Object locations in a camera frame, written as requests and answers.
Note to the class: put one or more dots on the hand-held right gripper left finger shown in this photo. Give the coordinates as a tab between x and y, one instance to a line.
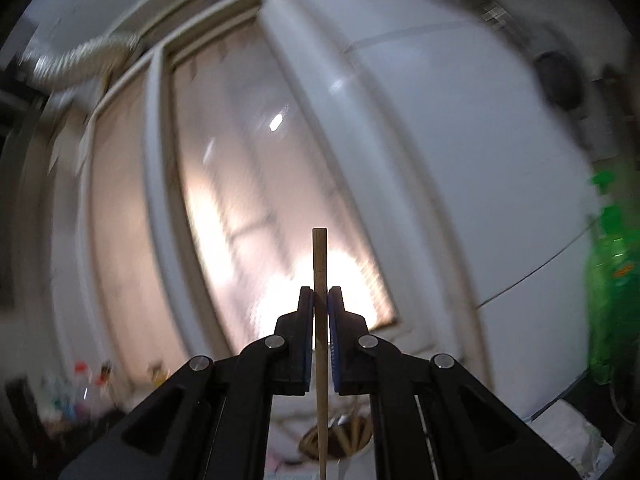
309	345

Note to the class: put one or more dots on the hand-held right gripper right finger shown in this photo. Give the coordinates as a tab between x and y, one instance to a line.
334	345

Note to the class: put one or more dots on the tapered wooden chopstick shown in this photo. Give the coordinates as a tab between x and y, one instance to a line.
320	270

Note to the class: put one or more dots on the white metal cup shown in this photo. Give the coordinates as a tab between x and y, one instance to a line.
307	444

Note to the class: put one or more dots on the frosted glass window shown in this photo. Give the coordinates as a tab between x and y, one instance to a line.
240	185

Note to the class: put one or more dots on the oil bottle with red cap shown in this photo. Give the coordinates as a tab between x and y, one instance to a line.
82	377

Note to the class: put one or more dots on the light green plastic bottle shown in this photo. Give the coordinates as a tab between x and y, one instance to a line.
610	280

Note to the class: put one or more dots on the dark green plastic bottle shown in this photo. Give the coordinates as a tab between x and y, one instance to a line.
602	182

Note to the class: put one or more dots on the silver foil duct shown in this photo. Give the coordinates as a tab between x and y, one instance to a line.
75	62

